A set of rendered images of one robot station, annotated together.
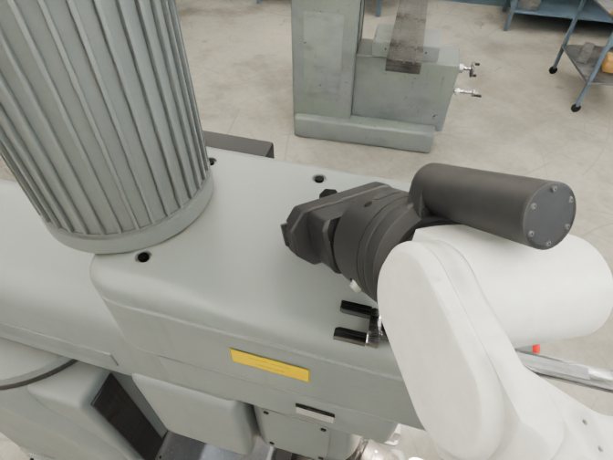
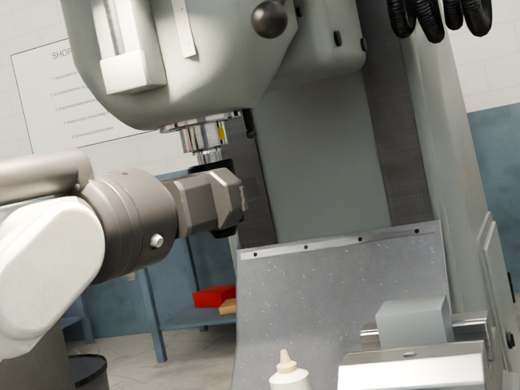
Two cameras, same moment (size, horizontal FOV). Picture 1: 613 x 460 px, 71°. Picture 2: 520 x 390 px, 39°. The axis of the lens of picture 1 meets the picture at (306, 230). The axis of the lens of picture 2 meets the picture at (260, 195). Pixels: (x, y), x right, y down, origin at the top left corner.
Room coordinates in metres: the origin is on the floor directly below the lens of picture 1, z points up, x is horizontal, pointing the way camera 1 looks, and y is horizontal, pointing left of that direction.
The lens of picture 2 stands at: (0.44, -0.75, 1.27)
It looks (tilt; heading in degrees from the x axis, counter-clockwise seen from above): 4 degrees down; 96
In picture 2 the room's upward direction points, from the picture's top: 12 degrees counter-clockwise
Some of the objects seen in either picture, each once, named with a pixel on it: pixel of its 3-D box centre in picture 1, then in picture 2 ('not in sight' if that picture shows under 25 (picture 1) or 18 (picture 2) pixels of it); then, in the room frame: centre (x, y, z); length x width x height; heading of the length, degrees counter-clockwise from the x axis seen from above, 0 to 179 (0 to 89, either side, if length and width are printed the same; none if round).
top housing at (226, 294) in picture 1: (314, 274); not in sight; (0.33, -0.01, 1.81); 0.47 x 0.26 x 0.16; 74
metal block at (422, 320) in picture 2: not in sight; (417, 335); (0.49, -0.07, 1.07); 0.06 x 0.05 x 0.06; 165
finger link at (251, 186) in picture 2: not in sight; (240, 192); (0.35, -0.04, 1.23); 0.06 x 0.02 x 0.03; 59
